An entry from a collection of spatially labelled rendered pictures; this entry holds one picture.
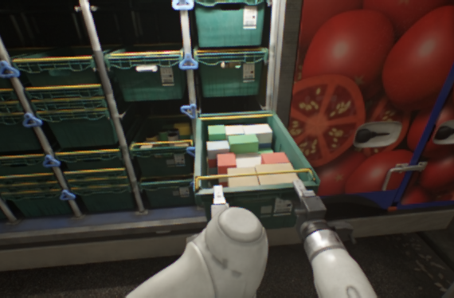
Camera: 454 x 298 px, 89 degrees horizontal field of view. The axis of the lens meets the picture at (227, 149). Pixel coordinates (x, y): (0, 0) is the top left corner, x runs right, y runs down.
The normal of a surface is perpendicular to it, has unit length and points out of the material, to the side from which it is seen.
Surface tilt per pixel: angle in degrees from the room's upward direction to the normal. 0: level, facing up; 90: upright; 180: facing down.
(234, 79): 92
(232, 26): 96
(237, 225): 14
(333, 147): 90
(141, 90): 91
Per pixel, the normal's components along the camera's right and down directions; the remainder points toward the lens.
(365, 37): 0.09, 0.50
